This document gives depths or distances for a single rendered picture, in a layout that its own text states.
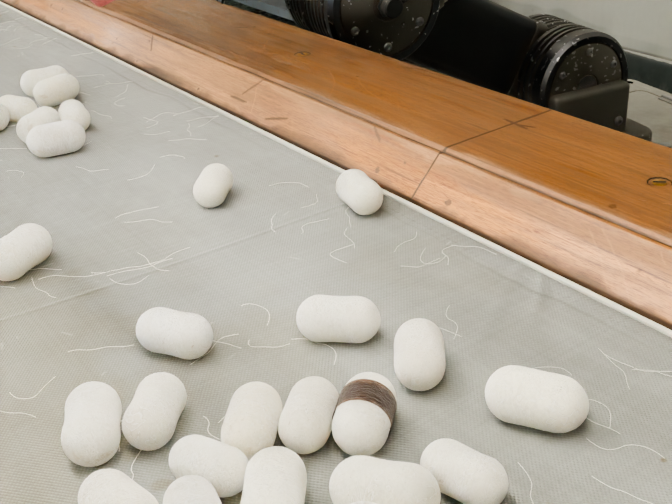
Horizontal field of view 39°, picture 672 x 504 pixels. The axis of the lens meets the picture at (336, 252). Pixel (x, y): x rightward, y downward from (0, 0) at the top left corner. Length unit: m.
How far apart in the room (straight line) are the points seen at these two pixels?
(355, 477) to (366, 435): 0.03
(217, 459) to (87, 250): 0.21
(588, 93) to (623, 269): 0.72
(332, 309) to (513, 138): 0.19
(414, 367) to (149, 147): 0.32
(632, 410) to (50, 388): 0.23
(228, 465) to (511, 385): 0.10
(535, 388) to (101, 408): 0.16
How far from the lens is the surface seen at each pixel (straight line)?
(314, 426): 0.34
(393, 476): 0.31
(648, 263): 0.44
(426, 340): 0.37
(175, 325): 0.40
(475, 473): 0.31
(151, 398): 0.36
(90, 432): 0.35
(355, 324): 0.39
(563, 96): 1.13
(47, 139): 0.63
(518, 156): 0.52
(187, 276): 0.47
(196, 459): 0.33
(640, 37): 2.91
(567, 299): 0.44
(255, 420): 0.34
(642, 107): 1.44
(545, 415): 0.35
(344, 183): 0.51
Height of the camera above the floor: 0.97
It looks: 28 degrees down
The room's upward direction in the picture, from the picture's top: 4 degrees counter-clockwise
